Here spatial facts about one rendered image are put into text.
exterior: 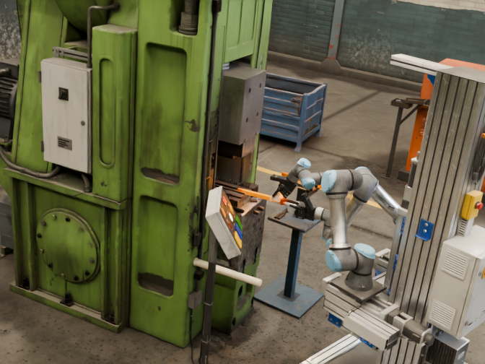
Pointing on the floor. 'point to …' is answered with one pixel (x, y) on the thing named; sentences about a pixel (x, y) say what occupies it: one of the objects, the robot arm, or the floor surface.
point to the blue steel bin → (292, 108)
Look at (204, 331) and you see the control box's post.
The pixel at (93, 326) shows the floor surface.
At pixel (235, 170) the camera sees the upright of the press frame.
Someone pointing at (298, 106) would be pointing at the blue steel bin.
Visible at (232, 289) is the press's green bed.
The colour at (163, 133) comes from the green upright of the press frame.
